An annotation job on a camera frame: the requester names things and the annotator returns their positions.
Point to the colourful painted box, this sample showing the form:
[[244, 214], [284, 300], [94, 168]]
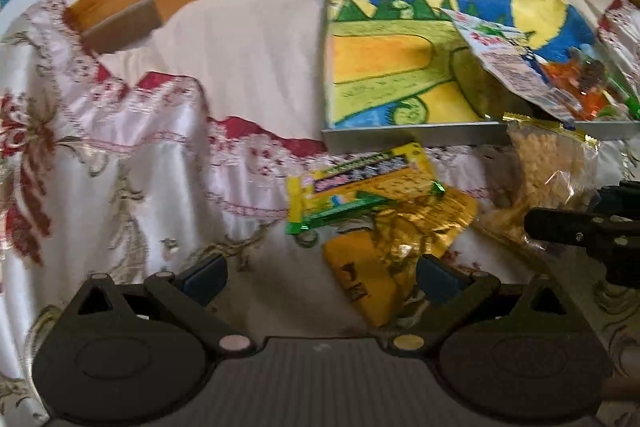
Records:
[[390, 67]]

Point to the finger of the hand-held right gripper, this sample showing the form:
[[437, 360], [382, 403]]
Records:
[[560, 226]]

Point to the cream bed sheet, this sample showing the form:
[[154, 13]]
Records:
[[240, 57]]

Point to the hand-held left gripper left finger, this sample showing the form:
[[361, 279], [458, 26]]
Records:
[[206, 274]]

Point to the plain yellow snack packet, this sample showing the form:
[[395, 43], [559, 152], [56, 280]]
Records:
[[360, 272]]

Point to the gold foil snack packet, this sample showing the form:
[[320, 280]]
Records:
[[430, 222]]

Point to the white red printed snack packet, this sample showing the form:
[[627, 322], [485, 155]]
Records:
[[505, 57]]

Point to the green snack stick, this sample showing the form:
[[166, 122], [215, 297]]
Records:
[[627, 94]]

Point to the floral red white blanket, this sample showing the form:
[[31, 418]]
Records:
[[100, 167]]

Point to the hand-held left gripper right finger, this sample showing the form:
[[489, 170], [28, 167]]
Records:
[[436, 274]]

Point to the clear bag of yellow puffs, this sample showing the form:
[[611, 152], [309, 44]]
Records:
[[545, 167]]

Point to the yellow green snack packet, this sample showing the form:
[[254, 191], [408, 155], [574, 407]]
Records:
[[360, 182]]

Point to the orange snack packet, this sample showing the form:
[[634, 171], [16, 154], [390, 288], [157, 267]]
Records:
[[575, 82]]

